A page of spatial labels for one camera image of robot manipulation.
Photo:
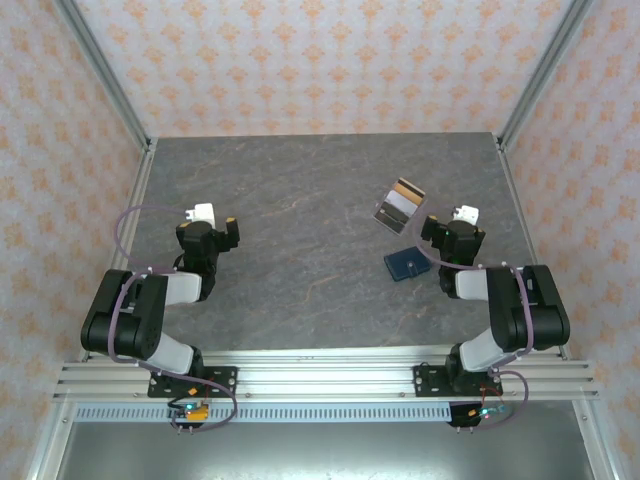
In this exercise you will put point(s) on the clear acrylic card box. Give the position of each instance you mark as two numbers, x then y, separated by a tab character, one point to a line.
395	222

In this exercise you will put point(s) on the blue card holder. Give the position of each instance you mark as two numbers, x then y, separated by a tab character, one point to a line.
407	264

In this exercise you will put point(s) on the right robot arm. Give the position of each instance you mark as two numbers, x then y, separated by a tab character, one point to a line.
520	310

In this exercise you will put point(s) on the white card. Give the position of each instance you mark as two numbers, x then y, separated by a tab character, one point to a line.
400	202

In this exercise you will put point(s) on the gold card with black stripe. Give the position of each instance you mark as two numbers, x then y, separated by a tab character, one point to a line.
412	192

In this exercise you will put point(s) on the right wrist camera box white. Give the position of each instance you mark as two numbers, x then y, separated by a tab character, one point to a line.
467	214

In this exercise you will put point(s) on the aluminium table side rail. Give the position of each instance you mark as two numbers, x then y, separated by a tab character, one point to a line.
145	165
506	165

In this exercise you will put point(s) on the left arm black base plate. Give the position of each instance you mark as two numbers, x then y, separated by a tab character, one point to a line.
225	380

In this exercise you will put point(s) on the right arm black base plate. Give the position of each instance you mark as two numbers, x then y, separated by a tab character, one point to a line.
425	380

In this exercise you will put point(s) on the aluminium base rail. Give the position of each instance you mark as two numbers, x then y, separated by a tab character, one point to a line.
325	375

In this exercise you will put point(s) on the aluminium frame post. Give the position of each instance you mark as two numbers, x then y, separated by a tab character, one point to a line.
100	70
545	70

